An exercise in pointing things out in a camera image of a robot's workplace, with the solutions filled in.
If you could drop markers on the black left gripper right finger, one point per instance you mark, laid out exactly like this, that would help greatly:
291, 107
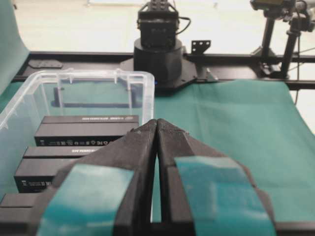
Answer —
206, 193

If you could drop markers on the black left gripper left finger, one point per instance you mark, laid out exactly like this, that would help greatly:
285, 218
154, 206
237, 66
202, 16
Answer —
105, 193

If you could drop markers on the black D415 camera box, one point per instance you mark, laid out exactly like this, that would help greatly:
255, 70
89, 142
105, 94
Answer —
16, 206

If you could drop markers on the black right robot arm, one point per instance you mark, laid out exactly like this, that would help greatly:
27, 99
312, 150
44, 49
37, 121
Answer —
158, 50

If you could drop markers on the black D435i box middle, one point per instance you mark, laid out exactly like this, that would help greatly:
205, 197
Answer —
39, 165

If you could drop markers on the black d435i box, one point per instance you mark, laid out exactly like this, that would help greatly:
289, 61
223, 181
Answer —
62, 131
39, 165

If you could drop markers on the black D435i box right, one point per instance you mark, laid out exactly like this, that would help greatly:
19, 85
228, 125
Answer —
62, 131

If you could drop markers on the clear plastic storage case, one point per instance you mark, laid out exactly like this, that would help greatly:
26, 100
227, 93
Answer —
68, 93

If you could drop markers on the green table cloth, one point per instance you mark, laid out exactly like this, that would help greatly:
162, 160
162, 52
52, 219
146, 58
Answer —
253, 122

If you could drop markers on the black tripod stand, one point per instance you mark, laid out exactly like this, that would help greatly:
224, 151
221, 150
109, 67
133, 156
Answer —
301, 20

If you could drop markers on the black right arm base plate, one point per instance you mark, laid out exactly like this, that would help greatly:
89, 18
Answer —
182, 73

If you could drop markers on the black perforated metal bracket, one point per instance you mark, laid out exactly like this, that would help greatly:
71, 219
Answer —
198, 47

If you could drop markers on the black camera stand post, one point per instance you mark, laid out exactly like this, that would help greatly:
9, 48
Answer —
273, 10

